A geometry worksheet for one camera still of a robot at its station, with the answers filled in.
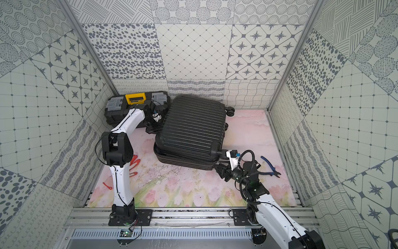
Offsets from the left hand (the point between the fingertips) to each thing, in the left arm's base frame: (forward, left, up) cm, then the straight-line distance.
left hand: (167, 132), depth 95 cm
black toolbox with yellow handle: (+14, +34, +9) cm, 38 cm away
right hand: (-22, -31, +1) cm, 38 cm away
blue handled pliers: (-21, -65, -10) cm, 69 cm away
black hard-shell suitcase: (-9, -17, +12) cm, 23 cm away
